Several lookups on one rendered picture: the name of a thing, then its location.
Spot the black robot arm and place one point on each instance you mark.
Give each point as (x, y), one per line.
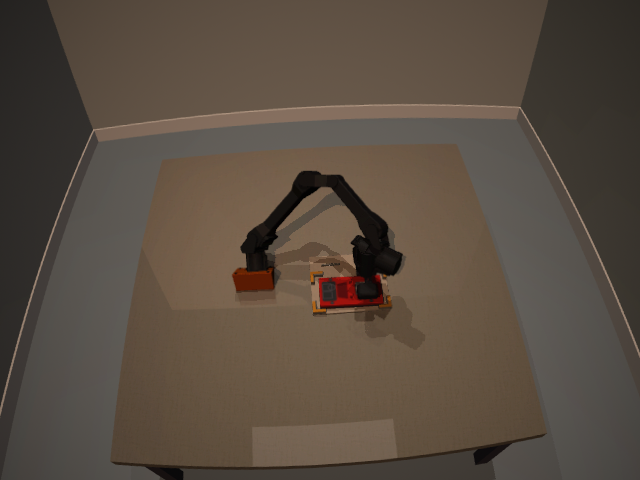
(374, 228)

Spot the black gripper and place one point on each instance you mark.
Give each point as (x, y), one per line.
(365, 291)

